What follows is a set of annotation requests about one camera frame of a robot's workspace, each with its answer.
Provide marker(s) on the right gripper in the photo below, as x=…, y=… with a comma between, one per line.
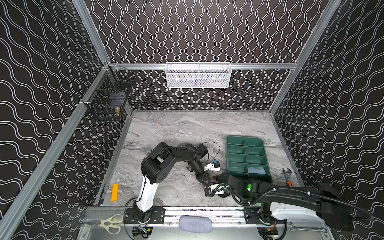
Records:
x=223, y=180

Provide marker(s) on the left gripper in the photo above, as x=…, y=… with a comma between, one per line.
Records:
x=202, y=176

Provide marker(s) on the blue sock orange cuff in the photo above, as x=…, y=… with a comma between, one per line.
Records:
x=256, y=170

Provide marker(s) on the green compartment tray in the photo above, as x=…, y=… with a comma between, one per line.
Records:
x=243, y=151

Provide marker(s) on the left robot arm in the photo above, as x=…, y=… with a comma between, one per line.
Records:
x=157, y=165

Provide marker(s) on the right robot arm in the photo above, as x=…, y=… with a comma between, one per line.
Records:
x=321, y=204

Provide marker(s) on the grey cloth pad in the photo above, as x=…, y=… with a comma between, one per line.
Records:
x=195, y=224

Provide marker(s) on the silver combination wrench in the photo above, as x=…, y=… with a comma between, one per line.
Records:
x=293, y=228

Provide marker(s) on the yellow block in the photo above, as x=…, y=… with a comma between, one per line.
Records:
x=115, y=192

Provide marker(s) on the brass padlock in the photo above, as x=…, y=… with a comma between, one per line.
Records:
x=117, y=111

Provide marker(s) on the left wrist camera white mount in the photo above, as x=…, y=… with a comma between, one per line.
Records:
x=213, y=166

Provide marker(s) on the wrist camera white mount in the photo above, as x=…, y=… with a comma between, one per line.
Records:
x=213, y=166
x=216, y=190

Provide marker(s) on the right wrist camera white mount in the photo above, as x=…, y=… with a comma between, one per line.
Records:
x=216, y=190

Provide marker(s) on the adjustable wrench orange handle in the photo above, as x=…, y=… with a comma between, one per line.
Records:
x=286, y=172

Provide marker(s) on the front aluminium rail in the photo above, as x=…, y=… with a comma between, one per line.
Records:
x=220, y=216

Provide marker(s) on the scissors cream handles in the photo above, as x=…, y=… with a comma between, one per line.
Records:
x=112, y=224

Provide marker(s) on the white wire basket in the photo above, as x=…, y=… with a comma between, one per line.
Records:
x=196, y=75

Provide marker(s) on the black wire basket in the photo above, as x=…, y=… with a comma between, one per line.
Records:
x=112, y=92

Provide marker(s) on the aluminium frame profile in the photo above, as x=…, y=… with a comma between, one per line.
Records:
x=90, y=27

